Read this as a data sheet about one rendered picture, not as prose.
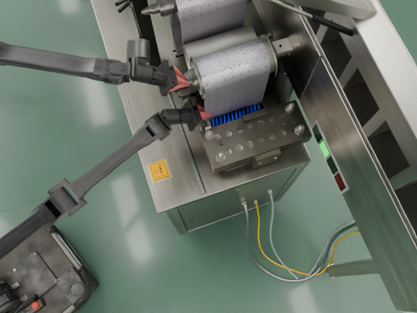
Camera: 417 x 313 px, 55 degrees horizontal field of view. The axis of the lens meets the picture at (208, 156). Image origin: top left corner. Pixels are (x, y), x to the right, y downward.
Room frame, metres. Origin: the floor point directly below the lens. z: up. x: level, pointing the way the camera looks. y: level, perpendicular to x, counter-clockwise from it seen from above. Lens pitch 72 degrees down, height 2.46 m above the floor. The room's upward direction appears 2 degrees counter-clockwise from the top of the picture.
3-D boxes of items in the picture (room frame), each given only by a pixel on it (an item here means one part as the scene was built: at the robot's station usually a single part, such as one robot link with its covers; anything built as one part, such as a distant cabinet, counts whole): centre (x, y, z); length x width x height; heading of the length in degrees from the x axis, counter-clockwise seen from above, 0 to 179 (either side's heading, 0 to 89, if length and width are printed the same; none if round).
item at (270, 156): (0.47, -0.23, 0.96); 0.10 x 0.03 x 0.11; 108
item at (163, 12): (0.90, 0.13, 1.33); 0.06 x 0.06 x 0.06; 18
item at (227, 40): (0.82, -0.06, 1.17); 0.26 x 0.12 x 0.12; 108
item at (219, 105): (0.65, -0.10, 1.10); 0.23 x 0.01 x 0.18; 108
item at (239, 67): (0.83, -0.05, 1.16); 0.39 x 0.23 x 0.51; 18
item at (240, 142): (0.55, -0.18, 1.00); 0.40 x 0.16 x 0.06; 108
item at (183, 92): (0.69, 0.08, 1.05); 0.06 x 0.05 x 0.31; 108
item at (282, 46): (0.76, -0.26, 1.28); 0.06 x 0.05 x 0.02; 108
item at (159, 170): (0.45, 0.20, 0.91); 0.07 x 0.07 x 0.02; 18
